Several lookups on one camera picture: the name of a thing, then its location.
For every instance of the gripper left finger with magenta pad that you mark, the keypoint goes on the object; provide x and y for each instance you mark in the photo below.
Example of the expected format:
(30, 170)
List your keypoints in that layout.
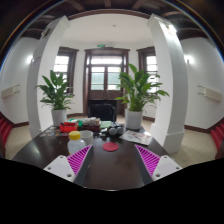
(72, 168)

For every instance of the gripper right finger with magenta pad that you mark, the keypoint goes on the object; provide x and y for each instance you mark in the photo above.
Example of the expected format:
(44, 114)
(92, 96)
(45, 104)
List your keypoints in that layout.
(154, 167)

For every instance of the plastic bottle with yellow cap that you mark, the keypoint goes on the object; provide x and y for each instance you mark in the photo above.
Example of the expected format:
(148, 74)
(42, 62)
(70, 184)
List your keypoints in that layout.
(75, 142)

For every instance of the printed paper sheet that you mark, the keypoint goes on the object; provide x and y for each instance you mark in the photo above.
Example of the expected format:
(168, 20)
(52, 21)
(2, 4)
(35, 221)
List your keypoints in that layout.
(136, 137)

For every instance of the white cup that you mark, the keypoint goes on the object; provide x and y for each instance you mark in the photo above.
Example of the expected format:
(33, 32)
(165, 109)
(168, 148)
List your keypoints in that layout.
(87, 136)

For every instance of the red round coaster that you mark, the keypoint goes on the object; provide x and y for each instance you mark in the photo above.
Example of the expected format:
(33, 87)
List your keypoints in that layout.
(110, 146)

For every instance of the red plastic basket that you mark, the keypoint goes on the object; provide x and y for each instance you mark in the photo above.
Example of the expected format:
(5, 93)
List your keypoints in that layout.
(68, 126)

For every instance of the green notebook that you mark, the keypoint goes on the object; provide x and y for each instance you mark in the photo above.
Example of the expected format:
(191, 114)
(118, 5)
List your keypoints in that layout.
(105, 124)

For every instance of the black chair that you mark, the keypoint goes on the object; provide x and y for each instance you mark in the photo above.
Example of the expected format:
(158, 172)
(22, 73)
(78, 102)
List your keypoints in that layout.
(104, 109)

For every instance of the left potted green plant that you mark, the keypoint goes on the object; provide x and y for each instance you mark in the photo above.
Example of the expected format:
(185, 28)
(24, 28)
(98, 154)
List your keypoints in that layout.
(58, 95)

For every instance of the potted green plant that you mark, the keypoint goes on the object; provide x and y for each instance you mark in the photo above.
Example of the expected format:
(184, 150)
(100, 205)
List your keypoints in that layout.
(58, 95)
(139, 91)

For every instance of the right potted green plant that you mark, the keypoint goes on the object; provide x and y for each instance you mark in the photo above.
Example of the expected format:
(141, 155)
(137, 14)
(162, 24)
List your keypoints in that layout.
(139, 91)

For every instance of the dark wooden double door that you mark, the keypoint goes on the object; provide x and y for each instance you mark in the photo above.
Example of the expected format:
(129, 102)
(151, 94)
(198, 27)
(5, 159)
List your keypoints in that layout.
(101, 75)

